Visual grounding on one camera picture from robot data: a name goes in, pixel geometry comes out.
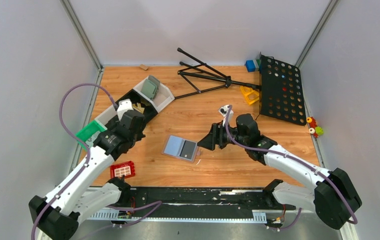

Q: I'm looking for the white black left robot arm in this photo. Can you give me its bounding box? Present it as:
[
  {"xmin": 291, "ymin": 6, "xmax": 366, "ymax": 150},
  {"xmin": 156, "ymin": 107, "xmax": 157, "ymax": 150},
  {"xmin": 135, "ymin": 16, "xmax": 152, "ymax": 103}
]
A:
[{"xmin": 28, "ymin": 110, "xmax": 146, "ymax": 240}]

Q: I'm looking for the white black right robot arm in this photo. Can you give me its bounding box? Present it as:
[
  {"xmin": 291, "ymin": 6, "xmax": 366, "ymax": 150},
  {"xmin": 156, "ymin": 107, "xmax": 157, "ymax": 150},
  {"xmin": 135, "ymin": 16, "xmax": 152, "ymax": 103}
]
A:
[{"xmin": 197, "ymin": 113, "xmax": 362, "ymax": 230}]

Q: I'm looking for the black VIP credit card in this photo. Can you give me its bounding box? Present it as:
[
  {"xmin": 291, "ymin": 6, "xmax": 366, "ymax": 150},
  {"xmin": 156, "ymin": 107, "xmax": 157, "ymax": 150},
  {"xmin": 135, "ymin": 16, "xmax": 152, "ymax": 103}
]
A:
[{"xmin": 179, "ymin": 140, "xmax": 197, "ymax": 161}]

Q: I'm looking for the tan black item in bin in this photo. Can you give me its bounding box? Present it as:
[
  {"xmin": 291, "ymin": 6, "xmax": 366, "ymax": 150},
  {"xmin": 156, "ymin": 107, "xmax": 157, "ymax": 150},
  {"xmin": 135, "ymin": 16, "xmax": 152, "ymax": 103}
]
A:
[{"xmin": 132, "ymin": 102, "xmax": 146, "ymax": 114}]

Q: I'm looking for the black plastic bin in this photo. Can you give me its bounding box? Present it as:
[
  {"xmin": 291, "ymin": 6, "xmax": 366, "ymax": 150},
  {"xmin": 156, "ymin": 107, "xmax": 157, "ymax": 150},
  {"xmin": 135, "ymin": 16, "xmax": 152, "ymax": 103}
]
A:
[{"xmin": 115, "ymin": 89, "xmax": 158, "ymax": 124}]

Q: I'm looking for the white bin near green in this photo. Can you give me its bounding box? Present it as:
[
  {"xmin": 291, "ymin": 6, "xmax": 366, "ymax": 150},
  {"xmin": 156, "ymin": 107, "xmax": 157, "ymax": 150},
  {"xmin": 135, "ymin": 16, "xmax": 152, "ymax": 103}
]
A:
[{"xmin": 95, "ymin": 105, "xmax": 117, "ymax": 128}]

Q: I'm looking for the clear packet in green bin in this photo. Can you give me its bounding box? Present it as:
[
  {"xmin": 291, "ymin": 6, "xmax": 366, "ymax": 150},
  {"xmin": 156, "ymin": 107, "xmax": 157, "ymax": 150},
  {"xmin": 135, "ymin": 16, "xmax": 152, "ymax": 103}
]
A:
[{"xmin": 85, "ymin": 131, "xmax": 100, "ymax": 148}]

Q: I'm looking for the green plastic bin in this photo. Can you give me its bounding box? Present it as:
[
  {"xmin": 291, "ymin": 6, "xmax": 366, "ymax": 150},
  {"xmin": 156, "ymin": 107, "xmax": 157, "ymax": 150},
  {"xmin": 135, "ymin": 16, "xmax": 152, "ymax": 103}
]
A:
[{"xmin": 75, "ymin": 120, "xmax": 107, "ymax": 148}]

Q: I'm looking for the grey green pouch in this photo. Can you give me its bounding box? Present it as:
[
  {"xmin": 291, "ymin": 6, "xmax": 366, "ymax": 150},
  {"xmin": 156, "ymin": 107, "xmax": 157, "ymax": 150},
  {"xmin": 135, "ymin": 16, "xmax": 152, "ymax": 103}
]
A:
[{"xmin": 141, "ymin": 75, "xmax": 160, "ymax": 100}]

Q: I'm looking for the white bin far end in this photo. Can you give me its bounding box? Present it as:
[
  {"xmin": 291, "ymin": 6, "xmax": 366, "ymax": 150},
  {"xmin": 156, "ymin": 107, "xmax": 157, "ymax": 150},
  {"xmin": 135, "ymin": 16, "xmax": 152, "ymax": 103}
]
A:
[{"xmin": 133, "ymin": 76, "xmax": 175, "ymax": 113}]

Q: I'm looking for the black folding tripod stand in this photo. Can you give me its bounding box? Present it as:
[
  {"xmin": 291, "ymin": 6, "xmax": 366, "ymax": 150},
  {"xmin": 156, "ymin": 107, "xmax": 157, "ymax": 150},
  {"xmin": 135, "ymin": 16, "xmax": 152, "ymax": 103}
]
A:
[{"xmin": 175, "ymin": 47, "xmax": 262, "ymax": 100}]

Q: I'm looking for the black perforated music tray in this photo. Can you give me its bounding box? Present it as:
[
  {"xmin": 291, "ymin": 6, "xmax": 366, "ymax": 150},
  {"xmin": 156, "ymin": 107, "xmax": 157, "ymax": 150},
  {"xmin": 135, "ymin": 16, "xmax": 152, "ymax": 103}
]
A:
[{"xmin": 259, "ymin": 54, "xmax": 307, "ymax": 126}]

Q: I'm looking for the small wooden block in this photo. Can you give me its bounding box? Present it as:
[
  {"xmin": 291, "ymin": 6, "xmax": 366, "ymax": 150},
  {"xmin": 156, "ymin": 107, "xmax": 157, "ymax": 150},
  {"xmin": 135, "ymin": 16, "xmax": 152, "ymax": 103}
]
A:
[{"xmin": 139, "ymin": 64, "xmax": 149, "ymax": 71}]

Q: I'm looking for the blue toy block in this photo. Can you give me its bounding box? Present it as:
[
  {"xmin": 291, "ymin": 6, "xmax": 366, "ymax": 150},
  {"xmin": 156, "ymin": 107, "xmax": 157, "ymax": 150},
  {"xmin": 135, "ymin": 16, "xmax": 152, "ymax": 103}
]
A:
[{"xmin": 245, "ymin": 59, "xmax": 261, "ymax": 73}]

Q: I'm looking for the red yellow toy piece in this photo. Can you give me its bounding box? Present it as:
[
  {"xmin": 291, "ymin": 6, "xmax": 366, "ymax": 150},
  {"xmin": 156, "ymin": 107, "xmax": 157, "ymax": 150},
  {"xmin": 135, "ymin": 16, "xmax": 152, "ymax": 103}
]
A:
[{"xmin": 306, "ymin": 117, "xmax": 318, "ymax": 128}]

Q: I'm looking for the green white toy piece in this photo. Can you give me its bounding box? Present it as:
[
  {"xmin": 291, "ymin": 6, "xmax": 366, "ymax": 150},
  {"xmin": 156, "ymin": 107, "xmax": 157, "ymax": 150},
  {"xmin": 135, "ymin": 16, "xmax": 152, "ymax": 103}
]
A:
[{"xmin": 309, "ymin": 126, "xmax": 324, "ymax": 138}]

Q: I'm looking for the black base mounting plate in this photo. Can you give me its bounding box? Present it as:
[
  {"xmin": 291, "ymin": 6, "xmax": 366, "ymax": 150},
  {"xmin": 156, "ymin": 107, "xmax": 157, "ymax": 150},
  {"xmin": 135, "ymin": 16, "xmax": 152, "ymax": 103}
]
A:
[{"xmin": 112, "ymin": 186, "xmax": 296, "ymax": 219}]

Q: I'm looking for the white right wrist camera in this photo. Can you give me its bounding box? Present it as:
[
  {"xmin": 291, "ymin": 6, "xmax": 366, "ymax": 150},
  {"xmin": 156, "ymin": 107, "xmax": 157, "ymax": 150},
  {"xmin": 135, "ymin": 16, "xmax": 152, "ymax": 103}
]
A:
[{"xmin": 218, "ymin": 104, "xmax": 234, "ymax": 125}]

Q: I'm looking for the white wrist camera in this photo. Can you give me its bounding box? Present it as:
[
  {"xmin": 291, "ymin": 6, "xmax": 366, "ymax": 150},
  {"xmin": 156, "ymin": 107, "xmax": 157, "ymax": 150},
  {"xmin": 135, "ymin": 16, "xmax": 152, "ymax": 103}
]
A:
[
  {"xmin": 218, "ymin": 104, "xmax": 234, "ymax": 125},
  {"xmin": 116, "ymin": 99, "xmax": 133, "ymax": 120}
]

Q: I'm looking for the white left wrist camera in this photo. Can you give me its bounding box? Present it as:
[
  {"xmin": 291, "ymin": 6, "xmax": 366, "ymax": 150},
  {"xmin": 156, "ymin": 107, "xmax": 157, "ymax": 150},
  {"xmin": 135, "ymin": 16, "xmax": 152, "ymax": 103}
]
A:
[{"xmin": 116, "ymin": 99, "xmax": 133, "ymax": 120}]

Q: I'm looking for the yellow toy frame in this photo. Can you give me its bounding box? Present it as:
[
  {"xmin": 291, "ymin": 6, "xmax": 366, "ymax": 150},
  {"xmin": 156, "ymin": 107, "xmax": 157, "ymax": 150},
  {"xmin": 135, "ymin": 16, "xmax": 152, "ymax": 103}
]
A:
[{"xmin": 240, "ymin": 86, "xmax": 260, "ymax": 106}]

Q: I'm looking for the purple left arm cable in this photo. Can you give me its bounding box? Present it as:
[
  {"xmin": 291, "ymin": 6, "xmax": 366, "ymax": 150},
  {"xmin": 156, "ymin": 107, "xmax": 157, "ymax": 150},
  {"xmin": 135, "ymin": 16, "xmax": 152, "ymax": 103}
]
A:
[{"xmin": 30, "ymin": 83, "xmax": 162, "ymax": 240}]

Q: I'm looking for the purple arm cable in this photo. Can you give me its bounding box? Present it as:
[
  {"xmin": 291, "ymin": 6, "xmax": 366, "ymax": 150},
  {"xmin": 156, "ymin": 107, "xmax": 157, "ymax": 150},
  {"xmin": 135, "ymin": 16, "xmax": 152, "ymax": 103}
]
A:
[
  {"xmin": 224, "ymin": 105, "xmax": 359, "ymax": 232},
  {"xmin": 30, "ymin": 83, "xmax": 162, "ymax": 240}
]

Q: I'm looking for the white slotted cable duct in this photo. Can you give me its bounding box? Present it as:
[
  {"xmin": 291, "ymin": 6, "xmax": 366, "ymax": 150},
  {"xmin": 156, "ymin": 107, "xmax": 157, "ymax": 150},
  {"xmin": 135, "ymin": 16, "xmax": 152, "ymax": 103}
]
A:
[{"xmin": 87, "ymin": 208, "xmax": 268, "ymax": 224}]

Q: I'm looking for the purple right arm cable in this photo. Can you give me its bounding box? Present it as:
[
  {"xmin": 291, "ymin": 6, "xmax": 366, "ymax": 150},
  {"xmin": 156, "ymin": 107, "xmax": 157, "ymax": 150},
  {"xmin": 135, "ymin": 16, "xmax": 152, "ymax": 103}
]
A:
[{"xmin": 224, "ymin": 105, "xmax": 359, "ymax": 232}]

